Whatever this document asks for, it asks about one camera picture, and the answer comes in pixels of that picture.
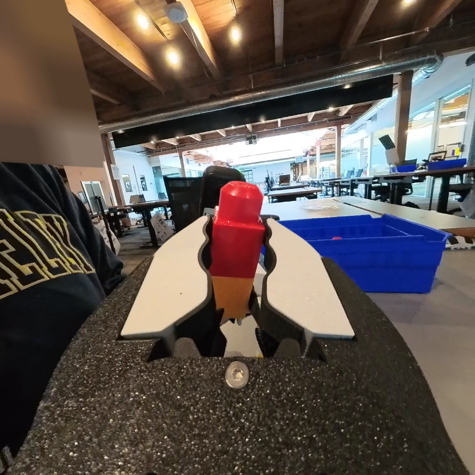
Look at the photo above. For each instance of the long black ceiling panel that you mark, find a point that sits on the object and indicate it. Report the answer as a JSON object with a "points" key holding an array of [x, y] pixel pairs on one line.
{"points": [[259, 109]]}

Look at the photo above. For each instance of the brown board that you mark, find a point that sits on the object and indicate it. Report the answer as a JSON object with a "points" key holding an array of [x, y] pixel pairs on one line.
{"points": [[462, 232]]}

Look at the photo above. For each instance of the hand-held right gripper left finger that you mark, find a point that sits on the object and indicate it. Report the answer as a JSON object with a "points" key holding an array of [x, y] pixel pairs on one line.
{"points": [[167, 282]]}

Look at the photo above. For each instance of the person in dark sweatshirt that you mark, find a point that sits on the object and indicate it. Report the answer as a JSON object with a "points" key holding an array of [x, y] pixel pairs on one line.
{"points": [[40, 297]]}

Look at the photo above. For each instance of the white and black machine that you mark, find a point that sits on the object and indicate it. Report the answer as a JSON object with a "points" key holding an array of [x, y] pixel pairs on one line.
{"points": [[389, 150]]}

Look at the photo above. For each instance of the black mesh office chair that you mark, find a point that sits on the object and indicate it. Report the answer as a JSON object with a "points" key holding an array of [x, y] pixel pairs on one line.
{"points": [[182, 200]]}

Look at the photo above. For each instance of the white printed paper sheet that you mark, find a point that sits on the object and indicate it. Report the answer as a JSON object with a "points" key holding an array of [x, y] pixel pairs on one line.
{"points": [[160, 228]]}

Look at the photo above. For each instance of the silver ventilation duct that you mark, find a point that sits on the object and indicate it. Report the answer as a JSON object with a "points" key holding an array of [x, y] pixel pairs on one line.
{"points": [[282, 91]]}

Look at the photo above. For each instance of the black and white patterned mat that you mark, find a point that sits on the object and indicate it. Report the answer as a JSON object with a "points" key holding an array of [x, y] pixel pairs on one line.
{"points": [[460, 240]]}

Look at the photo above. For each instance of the blue plastic bin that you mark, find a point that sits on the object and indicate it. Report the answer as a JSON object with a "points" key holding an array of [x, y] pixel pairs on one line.
{"points": [[371, 259]]}

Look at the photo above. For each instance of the round white ceiling sensor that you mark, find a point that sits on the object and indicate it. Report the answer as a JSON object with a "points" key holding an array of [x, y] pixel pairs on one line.
{"points": [[177, 12]]}

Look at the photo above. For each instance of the row of small blue bins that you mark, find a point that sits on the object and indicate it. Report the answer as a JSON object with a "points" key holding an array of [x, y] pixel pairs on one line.
{"points": [[430, 165]]}

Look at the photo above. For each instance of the long dark wooden desk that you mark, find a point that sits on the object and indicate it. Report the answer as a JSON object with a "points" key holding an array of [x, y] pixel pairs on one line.
{"points": [[426, 175]]}

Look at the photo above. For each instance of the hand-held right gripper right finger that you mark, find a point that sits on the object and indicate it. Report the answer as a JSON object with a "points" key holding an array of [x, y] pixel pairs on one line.
{"points": [[304, 285]]}

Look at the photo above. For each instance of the cardboard box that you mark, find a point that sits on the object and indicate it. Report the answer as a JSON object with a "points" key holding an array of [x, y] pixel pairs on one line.
{"points": [[136, 199]]}

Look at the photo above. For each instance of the orange mega block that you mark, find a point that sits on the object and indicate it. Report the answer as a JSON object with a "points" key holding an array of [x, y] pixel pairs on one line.
{"points": [[232, 295]]}

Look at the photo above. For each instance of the clear plastic wrap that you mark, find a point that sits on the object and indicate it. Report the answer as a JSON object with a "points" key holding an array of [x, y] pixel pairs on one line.
{"points": [[318, 205]]}

